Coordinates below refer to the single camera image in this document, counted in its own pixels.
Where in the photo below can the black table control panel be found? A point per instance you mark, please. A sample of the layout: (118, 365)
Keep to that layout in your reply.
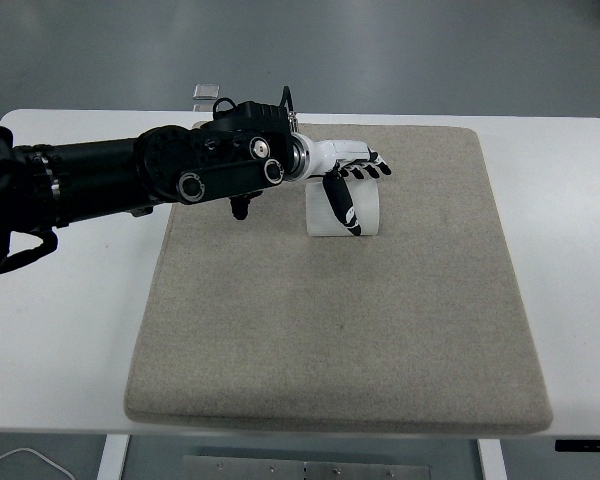
(587, 445)

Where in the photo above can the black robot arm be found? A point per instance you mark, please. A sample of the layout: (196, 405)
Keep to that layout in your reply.
(105, 170)

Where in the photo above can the grey metal plate with screws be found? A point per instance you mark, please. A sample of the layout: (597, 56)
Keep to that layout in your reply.
(305, 470)

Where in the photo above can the white ribbed cup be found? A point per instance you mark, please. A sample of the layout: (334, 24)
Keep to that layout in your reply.
(369, 210)

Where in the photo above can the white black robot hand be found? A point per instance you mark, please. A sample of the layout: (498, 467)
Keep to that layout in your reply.
(340, 152)

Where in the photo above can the silver floor socket box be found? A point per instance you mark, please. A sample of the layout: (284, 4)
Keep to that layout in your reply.
(206, 91)
(201, 107)

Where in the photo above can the beige fabric mat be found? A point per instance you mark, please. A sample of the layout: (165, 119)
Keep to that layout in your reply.
(330, 325)

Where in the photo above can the white table leg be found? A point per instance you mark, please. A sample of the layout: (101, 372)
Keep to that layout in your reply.
(112, 457)
(491, 460)

